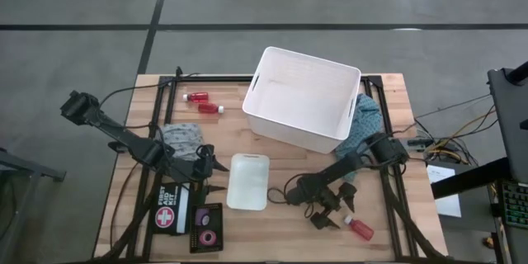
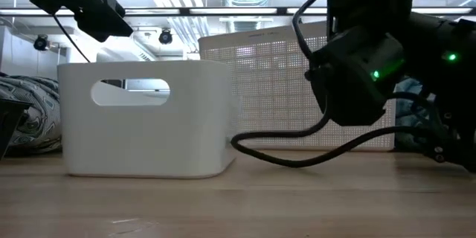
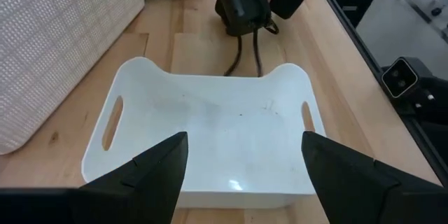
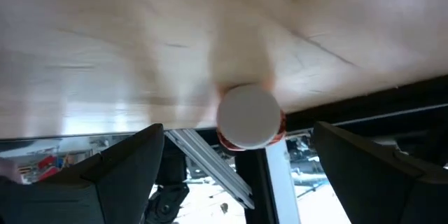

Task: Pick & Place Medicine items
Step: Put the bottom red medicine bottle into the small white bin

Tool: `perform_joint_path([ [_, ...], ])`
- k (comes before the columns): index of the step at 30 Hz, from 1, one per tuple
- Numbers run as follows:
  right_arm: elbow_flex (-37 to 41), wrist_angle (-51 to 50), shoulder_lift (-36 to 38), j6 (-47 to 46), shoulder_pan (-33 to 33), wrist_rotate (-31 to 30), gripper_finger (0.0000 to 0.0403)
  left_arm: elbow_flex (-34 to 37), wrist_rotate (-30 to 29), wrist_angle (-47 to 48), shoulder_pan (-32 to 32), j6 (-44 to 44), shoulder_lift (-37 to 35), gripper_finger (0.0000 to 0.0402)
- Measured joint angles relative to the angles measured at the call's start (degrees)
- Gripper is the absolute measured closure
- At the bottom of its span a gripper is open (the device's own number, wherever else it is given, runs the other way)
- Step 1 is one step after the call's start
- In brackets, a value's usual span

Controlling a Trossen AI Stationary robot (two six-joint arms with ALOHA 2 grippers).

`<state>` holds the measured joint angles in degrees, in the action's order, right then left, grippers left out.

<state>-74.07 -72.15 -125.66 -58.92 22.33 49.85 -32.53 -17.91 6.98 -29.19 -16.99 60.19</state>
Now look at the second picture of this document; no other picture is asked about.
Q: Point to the teal patterned cloth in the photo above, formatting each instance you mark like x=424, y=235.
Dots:
x=409, y=117

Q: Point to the grey diamond patterned cloth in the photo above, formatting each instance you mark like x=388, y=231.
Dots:
x=41, y=119

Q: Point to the small white plastic bin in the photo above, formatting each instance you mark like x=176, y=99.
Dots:
x=148, y=137

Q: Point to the large white perforated basket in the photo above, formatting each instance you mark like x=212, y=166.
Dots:
x=267, y=93

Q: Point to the black ceiling spotlight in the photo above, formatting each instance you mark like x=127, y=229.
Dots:
x=165, y=37
x=41, y=43

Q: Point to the small black plastic crate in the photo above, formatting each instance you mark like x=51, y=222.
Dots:
x=9, y=126

